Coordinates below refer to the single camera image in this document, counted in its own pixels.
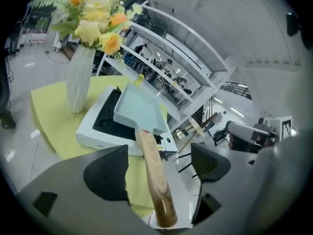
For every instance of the black wall-mounted device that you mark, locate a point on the black wall-mounted device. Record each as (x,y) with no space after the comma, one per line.
(293,24)

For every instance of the yellow orange artificial flower bouquet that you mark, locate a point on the yellow orange artificial flower bouquet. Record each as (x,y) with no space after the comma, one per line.
(97,26)

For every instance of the white metal shelf rack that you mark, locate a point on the white metal shelf rack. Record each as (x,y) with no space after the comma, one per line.
(181,57)

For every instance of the black stair railing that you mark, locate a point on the black stair railing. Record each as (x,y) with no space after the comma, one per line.
(236,89)

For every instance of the white induction stove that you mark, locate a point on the white induction stove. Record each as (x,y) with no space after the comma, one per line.
(88,128)

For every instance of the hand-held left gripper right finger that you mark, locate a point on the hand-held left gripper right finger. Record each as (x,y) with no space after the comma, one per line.
(207,165)

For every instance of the white ribbed vase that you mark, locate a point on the white ribbed vase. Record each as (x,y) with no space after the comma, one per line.
(78,82)

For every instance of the yellow-green tablecloth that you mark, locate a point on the yellow-green tablecloth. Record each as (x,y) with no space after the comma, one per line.
(56,111)

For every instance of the person's light grey clothing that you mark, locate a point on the person's light grey clothing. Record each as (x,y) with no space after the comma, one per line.
(288,155)

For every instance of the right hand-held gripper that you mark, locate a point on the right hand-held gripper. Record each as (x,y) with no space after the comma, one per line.
(247,131)

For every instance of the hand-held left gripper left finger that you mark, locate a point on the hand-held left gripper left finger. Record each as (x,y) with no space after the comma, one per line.
(107,172)

